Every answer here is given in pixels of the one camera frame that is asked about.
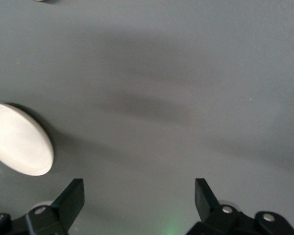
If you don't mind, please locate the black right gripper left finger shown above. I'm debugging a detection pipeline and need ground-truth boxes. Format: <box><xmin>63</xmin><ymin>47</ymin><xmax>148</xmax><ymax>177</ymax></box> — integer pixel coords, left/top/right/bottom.
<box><xmin>0</xmin><ymin>178</ymin><xmax>85</xmax><ymax>235</ymax></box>

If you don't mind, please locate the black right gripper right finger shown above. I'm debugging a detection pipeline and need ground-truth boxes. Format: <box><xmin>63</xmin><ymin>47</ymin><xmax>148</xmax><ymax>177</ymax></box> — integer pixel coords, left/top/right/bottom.
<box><xmin>186</xmin><ymin>178</ymin><xmax>294</xmax><ymax>235</ymax></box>

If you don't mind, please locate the round beige plate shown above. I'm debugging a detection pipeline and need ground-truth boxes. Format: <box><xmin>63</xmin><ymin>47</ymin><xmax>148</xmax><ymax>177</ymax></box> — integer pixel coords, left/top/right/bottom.
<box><xmin>0</xmin><ymin>102</ymin><xmax>55</xmax><ymax>176</ymax></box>

